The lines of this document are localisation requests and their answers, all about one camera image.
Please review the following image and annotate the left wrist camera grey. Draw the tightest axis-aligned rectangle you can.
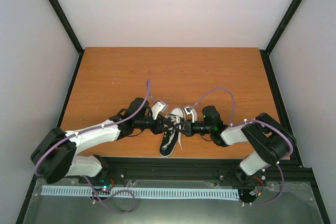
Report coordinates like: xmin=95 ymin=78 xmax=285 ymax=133
xmin=151 ymin=101 xmax=168 ymax=120

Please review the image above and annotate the right black frame post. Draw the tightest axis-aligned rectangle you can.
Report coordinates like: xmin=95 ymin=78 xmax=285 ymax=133
xmin=265 ymin=0 xmax=303 ymax=57

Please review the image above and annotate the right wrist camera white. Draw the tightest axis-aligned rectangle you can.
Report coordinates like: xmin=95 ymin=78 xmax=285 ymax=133
xmin=184 ymin=105 xmax=197 ymax=123

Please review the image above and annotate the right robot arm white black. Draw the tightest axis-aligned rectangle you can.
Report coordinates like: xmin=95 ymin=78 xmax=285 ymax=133
xmin=167 ymin=105 xmax=297 ymax=182

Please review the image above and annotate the black frame post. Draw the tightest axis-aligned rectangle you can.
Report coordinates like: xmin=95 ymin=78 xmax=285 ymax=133
xmin=265 ymin=0 xmax=303 ymax=57
xmin=48 ymin=0 xmax=84 ymax=56

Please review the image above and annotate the black white sneaker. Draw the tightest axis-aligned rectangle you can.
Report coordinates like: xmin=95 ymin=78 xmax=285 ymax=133
xmin=159 ymin=107 xmax=186 ymax=157

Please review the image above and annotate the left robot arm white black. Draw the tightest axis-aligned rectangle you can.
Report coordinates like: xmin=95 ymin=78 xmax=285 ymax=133
xmin=30 ymin=98 xmax=168 ymax=184

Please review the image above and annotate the white shoelace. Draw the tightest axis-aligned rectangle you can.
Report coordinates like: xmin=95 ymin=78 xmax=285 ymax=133
xmin=161 ymin=114 xmax=185 ymax=152

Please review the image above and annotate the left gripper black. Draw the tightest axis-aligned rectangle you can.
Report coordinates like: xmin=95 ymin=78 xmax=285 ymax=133
xmin=134 ymin=114 xmax=174 ymax=135

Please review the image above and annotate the left black frame post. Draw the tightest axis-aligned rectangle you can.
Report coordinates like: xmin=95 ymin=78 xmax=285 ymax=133
xmin=48 ymin=0 xmax=84 ymax=56

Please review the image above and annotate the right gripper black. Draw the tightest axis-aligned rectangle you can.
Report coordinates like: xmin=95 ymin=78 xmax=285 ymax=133
xmin=174 ymin=119 xmax=213 ymax=136

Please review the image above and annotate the black aluminium frame rail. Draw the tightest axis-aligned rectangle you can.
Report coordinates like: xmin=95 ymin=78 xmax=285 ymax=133
xmin=33 ymin=157 xmax=314 ymax=189

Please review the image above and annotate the light blue cable duct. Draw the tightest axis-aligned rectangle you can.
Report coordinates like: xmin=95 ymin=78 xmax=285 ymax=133
xmin=40 ymin=185 xmax=239 ymax=200

